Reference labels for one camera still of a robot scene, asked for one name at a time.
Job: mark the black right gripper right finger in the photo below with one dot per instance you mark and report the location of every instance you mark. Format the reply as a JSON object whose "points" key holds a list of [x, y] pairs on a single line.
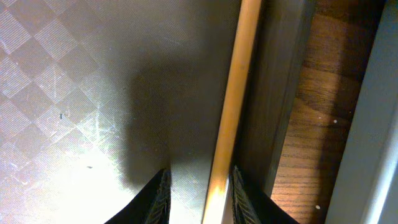
{"points": [[251, 205]]}

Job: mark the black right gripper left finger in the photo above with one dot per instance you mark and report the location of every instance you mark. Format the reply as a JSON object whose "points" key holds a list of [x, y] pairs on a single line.
{"points": [[151, 205]]}

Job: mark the wooden chopstick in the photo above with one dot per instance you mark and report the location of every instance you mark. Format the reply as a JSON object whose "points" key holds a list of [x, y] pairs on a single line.
{"points": [[232, 106]]}

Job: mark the grey dishwasher rack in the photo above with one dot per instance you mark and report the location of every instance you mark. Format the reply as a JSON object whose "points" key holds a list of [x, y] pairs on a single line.
{"points": [[365, 190]]}

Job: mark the dark brown serving tray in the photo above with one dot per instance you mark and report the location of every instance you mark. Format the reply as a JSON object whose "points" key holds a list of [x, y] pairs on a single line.
{"points": [[97, 96]]}

